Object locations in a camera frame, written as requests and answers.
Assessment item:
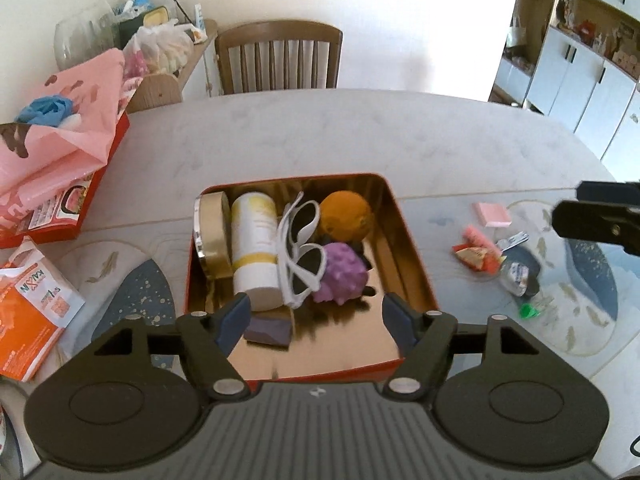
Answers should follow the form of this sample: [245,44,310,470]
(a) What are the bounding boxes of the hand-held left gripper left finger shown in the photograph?
[90,292,251,403]

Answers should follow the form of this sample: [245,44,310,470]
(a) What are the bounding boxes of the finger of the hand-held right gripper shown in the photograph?
[552,199,640,257]
[575,180,640,207]

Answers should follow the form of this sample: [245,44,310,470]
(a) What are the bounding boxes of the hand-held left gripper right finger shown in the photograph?
[382,292,543,403]

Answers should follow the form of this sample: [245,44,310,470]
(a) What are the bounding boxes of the purple block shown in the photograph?
[244,315,294,349]

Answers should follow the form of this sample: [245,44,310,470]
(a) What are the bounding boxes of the red tin box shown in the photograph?
[182,172,441,395]

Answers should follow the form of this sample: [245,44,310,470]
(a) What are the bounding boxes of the purple spiky ball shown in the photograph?
[312,242,372,307]

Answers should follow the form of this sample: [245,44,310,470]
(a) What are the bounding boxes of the white bottle with yellow band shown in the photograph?
[230,191,283,312]

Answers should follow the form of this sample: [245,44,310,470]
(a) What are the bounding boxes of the white sunglasses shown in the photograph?
[276,192,329,310]

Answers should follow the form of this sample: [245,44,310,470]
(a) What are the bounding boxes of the orange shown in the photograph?
[318,190,376,247]

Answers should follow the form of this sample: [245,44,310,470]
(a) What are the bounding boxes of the nail clipper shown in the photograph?
[498,231,531,253]

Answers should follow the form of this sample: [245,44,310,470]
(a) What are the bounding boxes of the pink sticky notes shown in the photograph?
[472,201,514,229]

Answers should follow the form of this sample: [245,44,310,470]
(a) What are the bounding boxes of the red snack wrapper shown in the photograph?
[452,242,504,273]

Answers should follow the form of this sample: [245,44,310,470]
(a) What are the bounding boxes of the pink eraser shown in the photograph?
[462,225,497,252]

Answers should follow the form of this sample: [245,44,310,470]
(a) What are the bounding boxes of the red cardboard box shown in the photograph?
[0,110,132,250]

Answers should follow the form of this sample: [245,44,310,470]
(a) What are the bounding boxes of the orange and white packet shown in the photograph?
[0,235,87,383]

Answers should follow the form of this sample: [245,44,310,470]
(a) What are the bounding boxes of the wooden sideboard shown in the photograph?
[125,19,219,115]

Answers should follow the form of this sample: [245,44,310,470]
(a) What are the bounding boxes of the pink paper bag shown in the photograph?
[0,47,127,221]

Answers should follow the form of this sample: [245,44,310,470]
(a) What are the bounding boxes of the wooden chair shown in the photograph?
[214,20,345,97]

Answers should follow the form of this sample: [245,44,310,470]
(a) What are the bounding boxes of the blue glove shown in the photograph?
[15,95,76,127]

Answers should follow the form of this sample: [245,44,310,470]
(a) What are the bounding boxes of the white plastic bag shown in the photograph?
[121,19,196,80]

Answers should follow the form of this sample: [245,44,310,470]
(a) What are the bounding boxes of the yellow lid container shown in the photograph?
[142,6,172,27]

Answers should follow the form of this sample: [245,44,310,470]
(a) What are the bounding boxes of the glass vase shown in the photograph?
[53,2,123,72]

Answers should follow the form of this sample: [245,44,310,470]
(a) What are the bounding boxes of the white wall cabinet unit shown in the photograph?
[491,0,640,162]

